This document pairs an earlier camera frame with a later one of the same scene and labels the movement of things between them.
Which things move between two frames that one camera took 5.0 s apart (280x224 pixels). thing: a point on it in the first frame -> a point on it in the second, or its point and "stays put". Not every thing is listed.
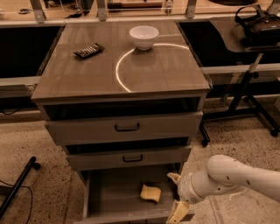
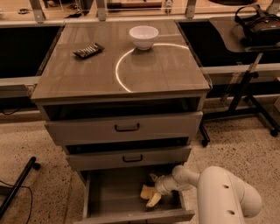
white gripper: x=185 y=189 -> x=161 y=185
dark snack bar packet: x=89 y=51 stays put
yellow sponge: x=150 y=193 stays put
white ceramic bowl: x=143 y=36 stays put
